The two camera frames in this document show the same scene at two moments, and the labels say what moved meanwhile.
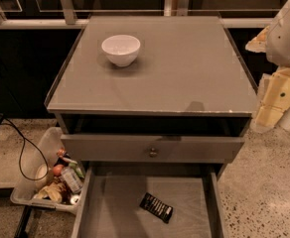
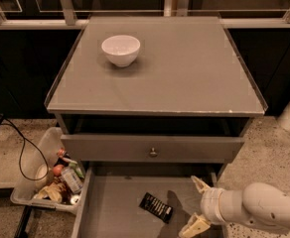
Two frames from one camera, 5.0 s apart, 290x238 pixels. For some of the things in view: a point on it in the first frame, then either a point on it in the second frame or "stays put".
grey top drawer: (154, 149) stays put
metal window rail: (176, 3) stays put
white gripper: (286, 40) -> (211, 204)
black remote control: (157, 207) stays put
